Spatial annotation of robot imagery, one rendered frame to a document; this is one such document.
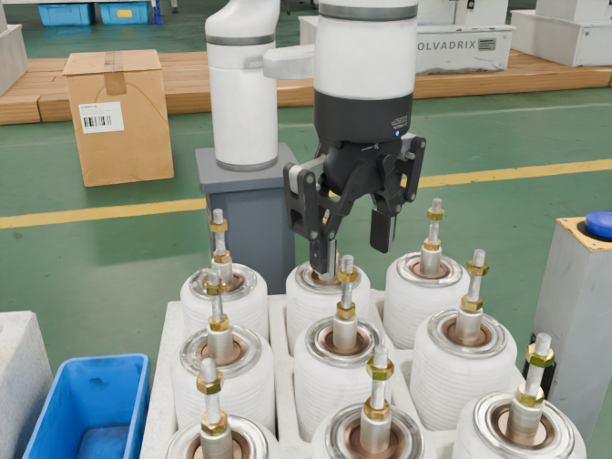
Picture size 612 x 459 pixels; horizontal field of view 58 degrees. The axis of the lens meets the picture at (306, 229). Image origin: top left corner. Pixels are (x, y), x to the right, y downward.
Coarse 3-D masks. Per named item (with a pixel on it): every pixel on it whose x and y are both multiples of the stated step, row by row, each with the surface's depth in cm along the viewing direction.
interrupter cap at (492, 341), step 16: (432, 320) 55; (448, 320) 56; (432, 336) 53; (448, 336) 53; (480, 336) 54; (496, 336) 53; (448, 352) 51; (464, 352) 51; (480, 352) 51; (496, 352) 51
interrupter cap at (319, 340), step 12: (312, 324) 55; (324, 324) 55; (360, 324) 55; (372, 324) 55; (312, 336) 53; (324, 336) 53; (360, 336) 54; (372, 336) 53; (312, 348) 52; (324, 348) 52; (336, 348) 52; (360, 348) 52; (372, 348) 52; (324, 360) 50; (336, 360) 50; (348, 360) 50; (360, 360) 50
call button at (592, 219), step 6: (588, 216) 59; (594, 216) 59; (600, 216) 59; (606, 216) 59; (588, 222) 59; (594, 222) 58; (600, 222) 58; (606, 222) 58; (588, 228) 59; (594, 228) 58; (600, 228) 58; (606, 228) 57; (600, 234) 58; (606, 234) 58
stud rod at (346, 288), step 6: (342, 258) 49; (348, 258) 49; (342, 264) 49; (348, 264) 48; (342, 270) 49; (348, 270) 49; (342, 282) 50; (342, 288) 50; (348, 288) 50; (342, 294) 50; (348, 294) 50; (342, 300) 50; (348, 300) 50; (342, 306) 51; (348, 306) 51; (342, 318) 51; (348, 318) 51
